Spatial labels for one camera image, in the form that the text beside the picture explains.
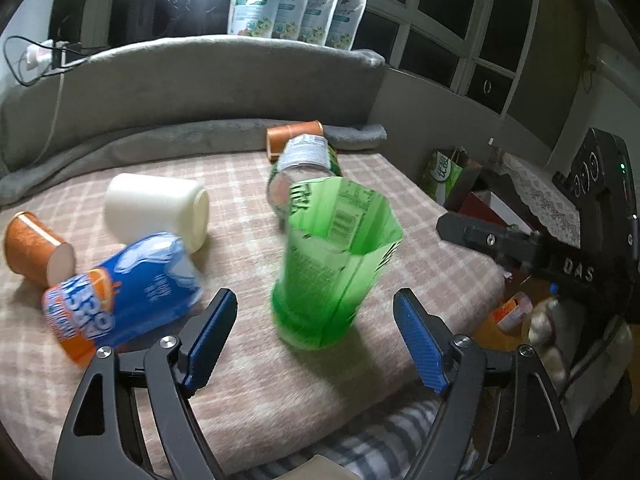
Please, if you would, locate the orange carton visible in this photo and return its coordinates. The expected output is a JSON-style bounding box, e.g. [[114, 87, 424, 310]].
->
[[492, 292, 534, 337]]

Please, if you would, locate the clear green label cup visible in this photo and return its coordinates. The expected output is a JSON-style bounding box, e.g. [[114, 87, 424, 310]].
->
[[266, 135, 342, 221]]

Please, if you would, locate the blue and orange cup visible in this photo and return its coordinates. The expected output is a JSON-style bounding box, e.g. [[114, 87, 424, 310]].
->
[[41, 232, 205, 366]]

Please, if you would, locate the white cable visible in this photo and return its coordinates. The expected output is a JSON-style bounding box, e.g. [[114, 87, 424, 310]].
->
[[37, 67, 68, 163]]

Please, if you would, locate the white framed window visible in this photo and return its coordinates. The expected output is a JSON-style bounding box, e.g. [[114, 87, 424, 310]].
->
[[357, 0, 547, 117], [50, 0, 243, 53]]

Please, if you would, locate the green plastic cup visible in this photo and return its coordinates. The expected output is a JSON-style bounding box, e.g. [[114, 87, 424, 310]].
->
[[270, 176, 405, 351]]

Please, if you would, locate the white power strip with cables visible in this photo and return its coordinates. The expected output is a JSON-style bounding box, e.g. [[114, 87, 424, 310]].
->
[[3, 35, 96, 87]]

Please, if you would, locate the white lace cloth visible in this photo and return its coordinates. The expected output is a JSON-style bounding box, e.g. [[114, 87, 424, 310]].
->
[[492, 152, 585, 252]]

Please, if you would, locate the white plastic cup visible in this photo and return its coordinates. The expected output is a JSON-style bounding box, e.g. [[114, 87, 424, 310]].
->
[[103, 172, 211, 254]]

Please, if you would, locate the person's right hand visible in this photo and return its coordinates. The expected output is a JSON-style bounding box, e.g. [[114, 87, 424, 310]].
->
[[522, 297, 568, 386]]

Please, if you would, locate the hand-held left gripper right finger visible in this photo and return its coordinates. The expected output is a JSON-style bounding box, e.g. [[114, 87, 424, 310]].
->
[[393, 287, 576, 480]]

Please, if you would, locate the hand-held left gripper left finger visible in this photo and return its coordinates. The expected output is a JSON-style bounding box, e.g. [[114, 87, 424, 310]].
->
[[52, 287, 238, 480]]

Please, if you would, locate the pink plaid blanket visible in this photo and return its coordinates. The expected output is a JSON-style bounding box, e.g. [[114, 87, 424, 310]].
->
[[0, 147, 507, 480]]

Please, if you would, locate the grey striped sheet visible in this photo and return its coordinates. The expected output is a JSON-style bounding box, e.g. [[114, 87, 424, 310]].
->
[[232, 399, 453, 480]]

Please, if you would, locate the red box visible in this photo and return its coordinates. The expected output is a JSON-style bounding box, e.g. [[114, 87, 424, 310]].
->
[[457, 190, 507, 227]]

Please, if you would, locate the green paper bag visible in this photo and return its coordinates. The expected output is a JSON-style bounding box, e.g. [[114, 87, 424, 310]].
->
[[417, 147, 482, 207]]

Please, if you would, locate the orange paper cup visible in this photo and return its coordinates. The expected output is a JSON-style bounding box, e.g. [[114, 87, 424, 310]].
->
[[4, 211, 77, 288], [265, 120, 326, 163]]

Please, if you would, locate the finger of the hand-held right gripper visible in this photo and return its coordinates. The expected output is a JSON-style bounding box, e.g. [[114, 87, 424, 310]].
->
[[436, 212, 543, 265]]

